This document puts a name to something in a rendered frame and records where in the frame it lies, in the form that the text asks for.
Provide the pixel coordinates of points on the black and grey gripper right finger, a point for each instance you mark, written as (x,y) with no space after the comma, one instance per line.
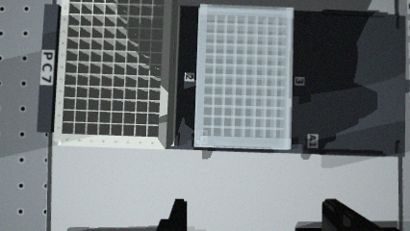
(336,216)

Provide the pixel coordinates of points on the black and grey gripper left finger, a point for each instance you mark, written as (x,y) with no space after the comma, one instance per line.
(177,220)

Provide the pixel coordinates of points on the grey perforated metal plate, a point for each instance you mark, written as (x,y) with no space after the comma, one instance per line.
(23,151)

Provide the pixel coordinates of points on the white deep-well block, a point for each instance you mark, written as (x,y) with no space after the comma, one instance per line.
(103,24)

